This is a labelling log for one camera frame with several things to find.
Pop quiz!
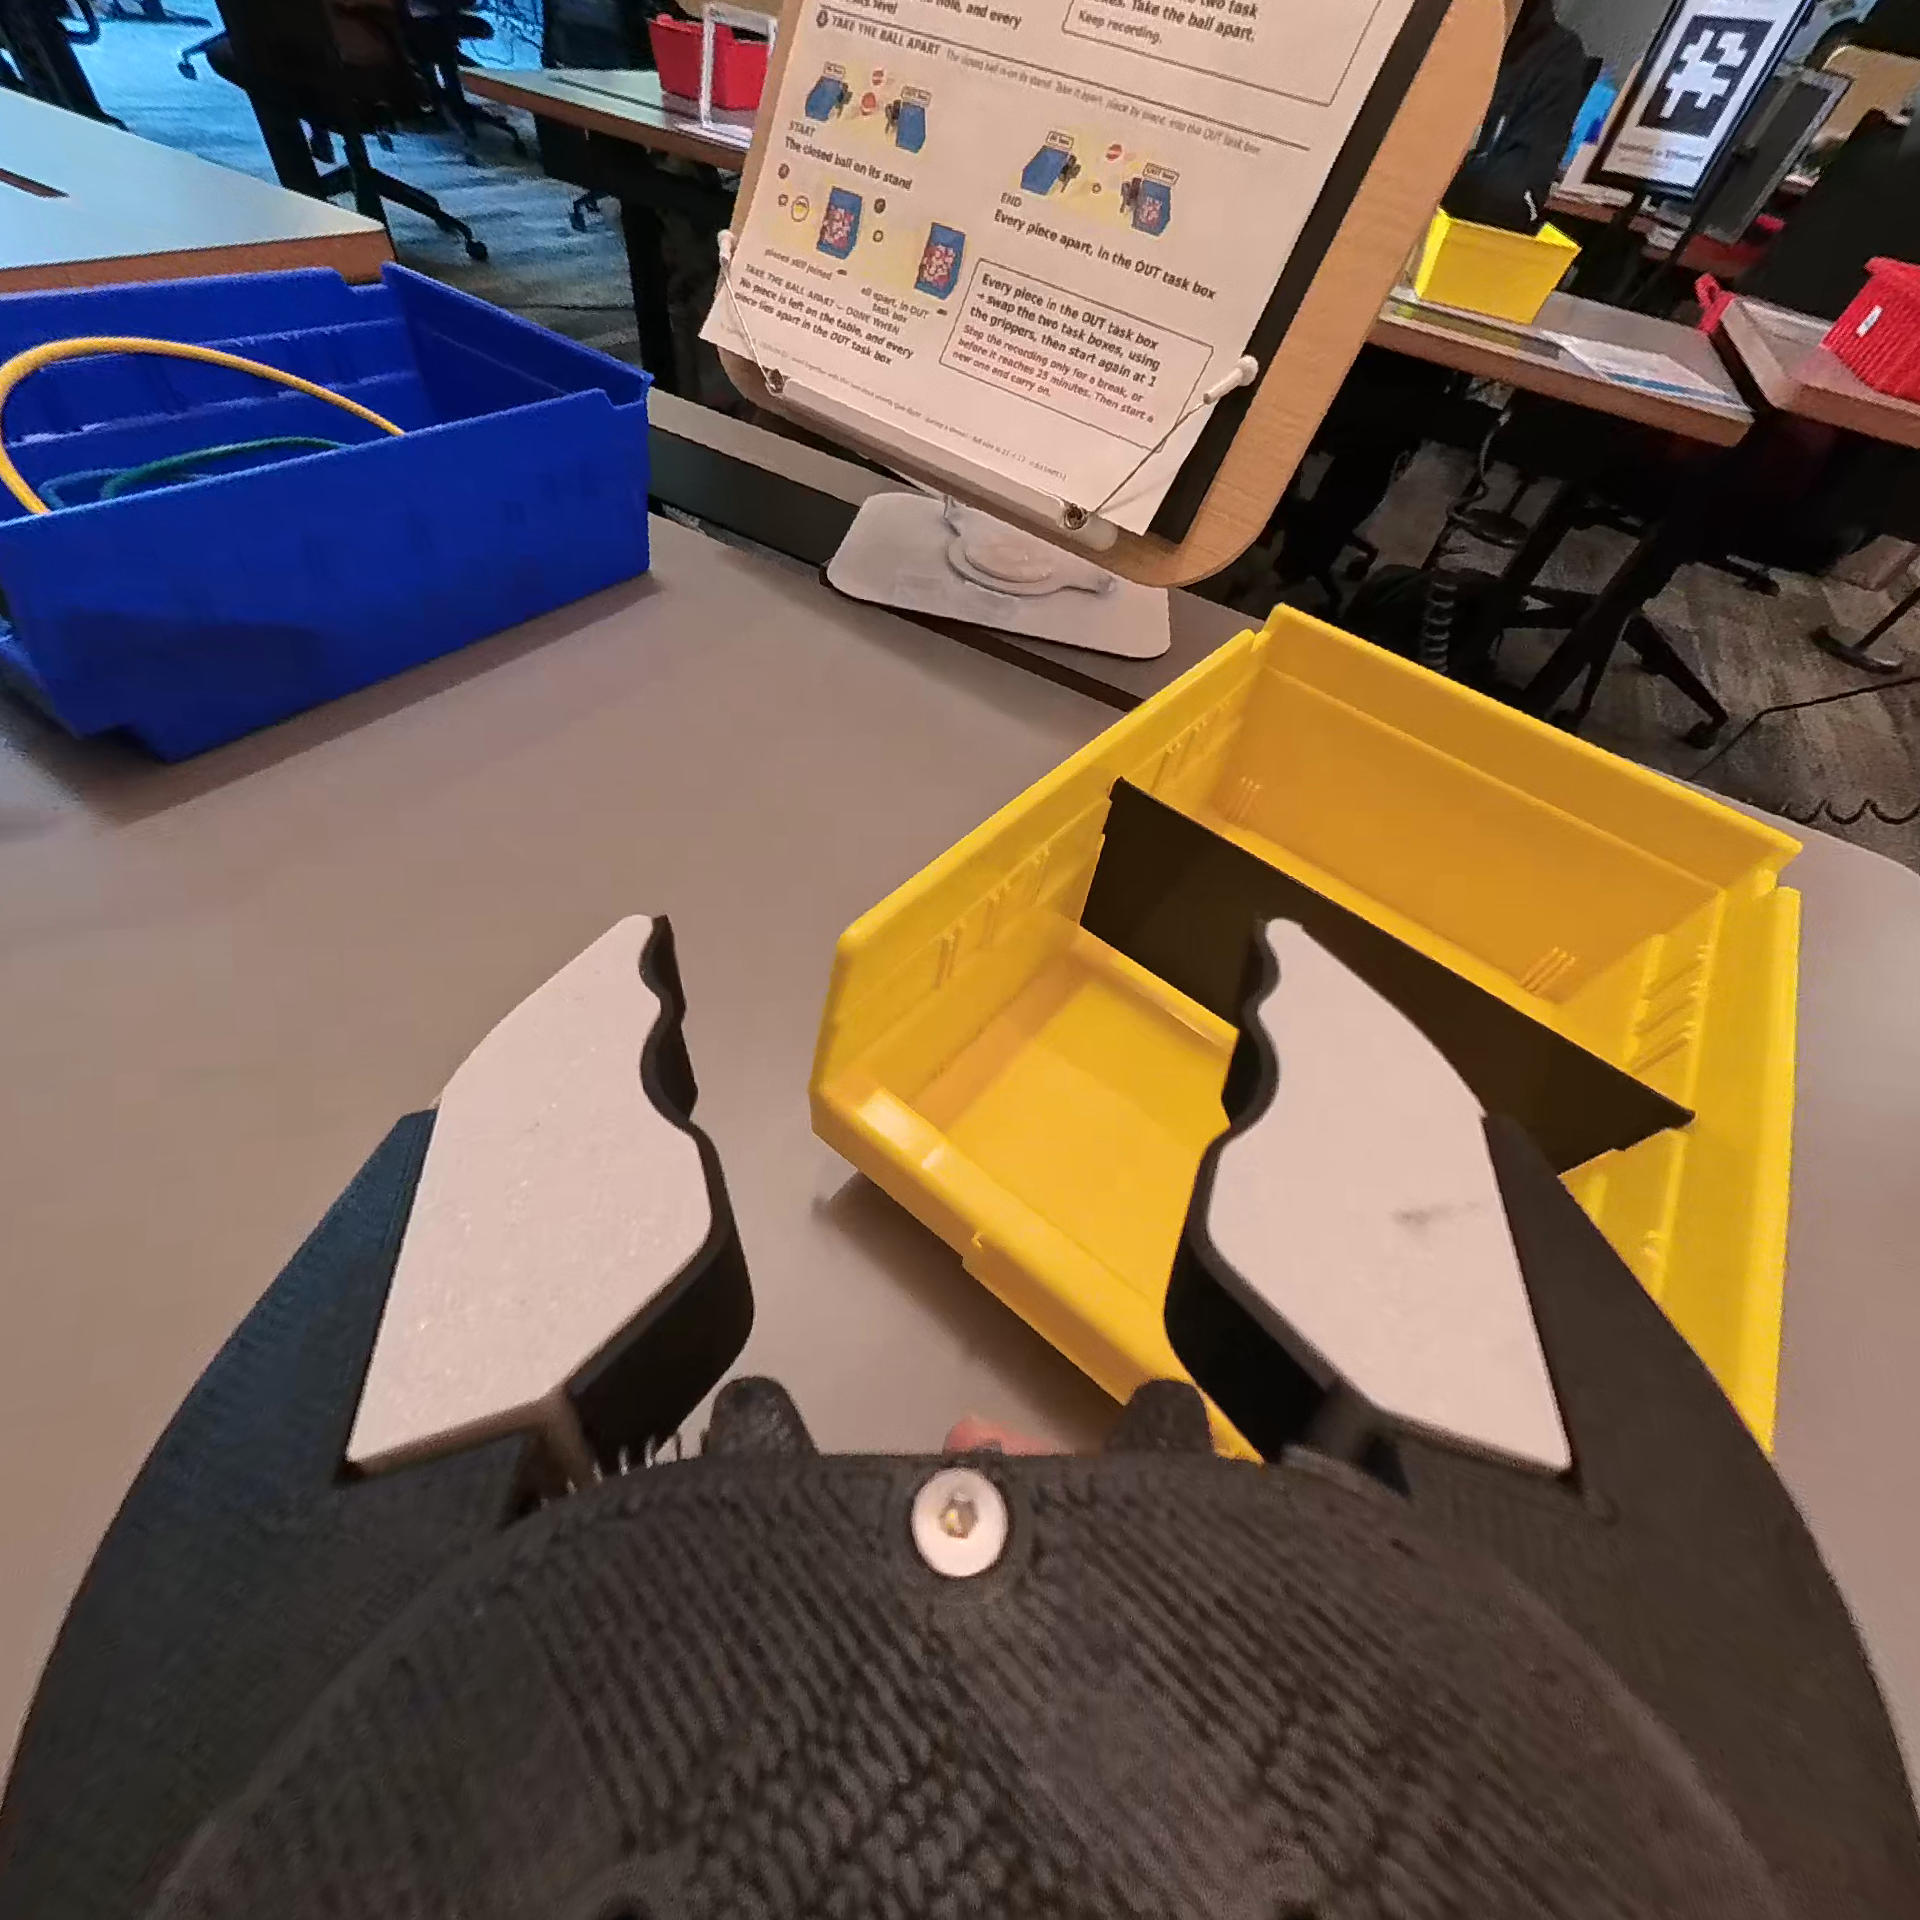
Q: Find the grey desk with wooden edge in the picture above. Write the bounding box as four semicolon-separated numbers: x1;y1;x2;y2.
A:
1370;284;1756;452
0;90;394;293

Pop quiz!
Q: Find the yellow ethernet cable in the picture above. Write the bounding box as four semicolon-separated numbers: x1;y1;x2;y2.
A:
0;336;407;521

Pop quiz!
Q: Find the red mesh basket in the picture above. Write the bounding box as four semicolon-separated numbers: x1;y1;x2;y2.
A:
1818;258;1920;404

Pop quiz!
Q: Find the red plastic bin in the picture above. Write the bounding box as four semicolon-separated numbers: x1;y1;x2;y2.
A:
645;15;773;115

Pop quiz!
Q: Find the large yellow plastic bin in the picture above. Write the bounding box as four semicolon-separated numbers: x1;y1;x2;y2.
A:
810;604;1801;1462

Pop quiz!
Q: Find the black white tag sign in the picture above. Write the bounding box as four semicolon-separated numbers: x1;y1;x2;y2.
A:
1591;0;1825;196

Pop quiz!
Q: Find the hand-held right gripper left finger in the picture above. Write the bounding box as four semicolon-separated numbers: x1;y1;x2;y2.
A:
346;910;753;1508

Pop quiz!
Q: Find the black office chair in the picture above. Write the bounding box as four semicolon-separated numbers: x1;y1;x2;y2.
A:
196;0;495;264

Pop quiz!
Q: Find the small yellow plastic bin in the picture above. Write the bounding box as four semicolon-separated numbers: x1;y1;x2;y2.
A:
1408;207;1583;325

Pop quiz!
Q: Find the black bin divider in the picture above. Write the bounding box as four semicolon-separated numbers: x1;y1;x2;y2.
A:
1083;782;1698;1175

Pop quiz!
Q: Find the blue plastic bin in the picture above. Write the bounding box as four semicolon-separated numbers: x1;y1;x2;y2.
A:
0;269;653;766

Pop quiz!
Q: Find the green ethernet cable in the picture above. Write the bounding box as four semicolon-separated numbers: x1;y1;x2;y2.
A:
37;436;353;514

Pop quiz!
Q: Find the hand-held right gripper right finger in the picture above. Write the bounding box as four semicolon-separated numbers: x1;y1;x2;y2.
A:
1163;915;1578;1503

